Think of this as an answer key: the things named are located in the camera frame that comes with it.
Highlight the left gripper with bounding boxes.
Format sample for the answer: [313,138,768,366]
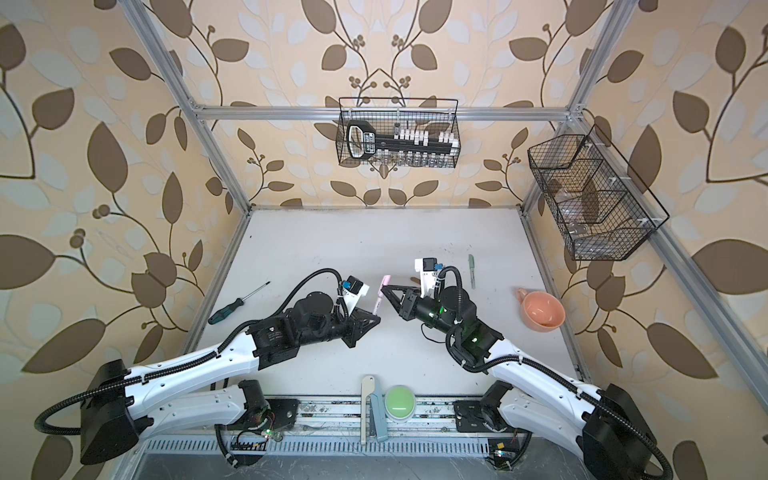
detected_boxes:
[297,305,383,349]

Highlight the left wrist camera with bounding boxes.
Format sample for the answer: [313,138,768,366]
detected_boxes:
[342,275,369,315]

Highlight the pink pen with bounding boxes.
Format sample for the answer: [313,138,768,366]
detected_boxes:
[372,275,391,315]

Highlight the green pen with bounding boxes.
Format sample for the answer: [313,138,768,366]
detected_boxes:
[468,253,476,289]

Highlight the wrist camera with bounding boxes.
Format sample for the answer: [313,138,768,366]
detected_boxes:
[414,257,443,298]
[342,275,369,315]

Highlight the grey bracket tool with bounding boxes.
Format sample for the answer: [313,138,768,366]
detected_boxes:
[360,375,389,445]

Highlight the rear wire basket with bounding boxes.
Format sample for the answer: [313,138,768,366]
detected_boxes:
[335,95,462,169]

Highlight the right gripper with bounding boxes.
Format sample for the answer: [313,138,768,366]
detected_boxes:
[384,284,461,342]

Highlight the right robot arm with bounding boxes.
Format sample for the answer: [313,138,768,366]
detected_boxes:
[380,266,674,479]

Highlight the green handled screwdriver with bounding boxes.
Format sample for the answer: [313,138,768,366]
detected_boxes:
[207,281,271,325]

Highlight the pink cup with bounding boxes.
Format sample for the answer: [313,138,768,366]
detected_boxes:
[516,288,566,332]

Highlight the green push button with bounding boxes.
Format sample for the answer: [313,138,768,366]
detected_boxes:
[384,385,416,422]

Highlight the black tool in basket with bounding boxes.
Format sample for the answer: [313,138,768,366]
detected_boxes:
[342,120,461,161]

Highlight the side wire basket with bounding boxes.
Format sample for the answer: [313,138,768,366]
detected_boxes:
[527,125,670,261]

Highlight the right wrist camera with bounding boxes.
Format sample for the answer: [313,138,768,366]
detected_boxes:
[414,257,443,298]

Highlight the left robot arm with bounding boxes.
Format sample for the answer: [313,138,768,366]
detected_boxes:
[34,276,380,465]

